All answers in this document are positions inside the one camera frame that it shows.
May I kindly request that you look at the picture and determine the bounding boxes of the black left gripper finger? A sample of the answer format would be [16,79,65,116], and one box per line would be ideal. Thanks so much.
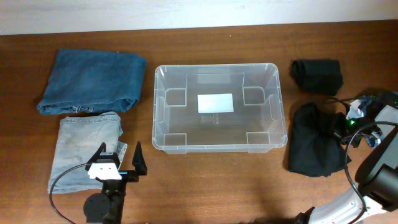
[87,142,106,164]
[132,141,147,175]

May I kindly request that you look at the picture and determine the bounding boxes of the blue shirt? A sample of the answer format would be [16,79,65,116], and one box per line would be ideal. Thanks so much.
[346,91,397,148]

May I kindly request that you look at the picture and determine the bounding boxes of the large black garment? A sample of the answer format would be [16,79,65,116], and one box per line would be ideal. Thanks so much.
[288,103,345,177]

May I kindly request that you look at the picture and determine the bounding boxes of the small black garment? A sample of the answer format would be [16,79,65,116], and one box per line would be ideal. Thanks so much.
[291,59,344,96]

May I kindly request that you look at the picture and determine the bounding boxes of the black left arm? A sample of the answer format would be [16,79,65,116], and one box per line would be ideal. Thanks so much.
[83,142,147,223]

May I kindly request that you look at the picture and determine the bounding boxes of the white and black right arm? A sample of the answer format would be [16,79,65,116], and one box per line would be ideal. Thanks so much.
[294,119,397,224]

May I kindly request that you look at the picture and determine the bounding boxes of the light blue folded jeans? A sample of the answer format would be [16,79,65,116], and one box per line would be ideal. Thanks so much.
[48,112,127,194]

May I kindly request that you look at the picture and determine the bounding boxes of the dark blue folded jeans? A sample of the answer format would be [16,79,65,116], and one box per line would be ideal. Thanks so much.
[37,49,146,115]

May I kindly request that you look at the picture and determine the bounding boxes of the clear plastic storage bin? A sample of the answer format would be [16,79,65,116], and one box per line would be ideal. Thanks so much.
[152,63,288,154]

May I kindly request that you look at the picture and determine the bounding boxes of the white label in bin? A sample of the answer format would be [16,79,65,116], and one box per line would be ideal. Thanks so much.
[197,93,234,114]

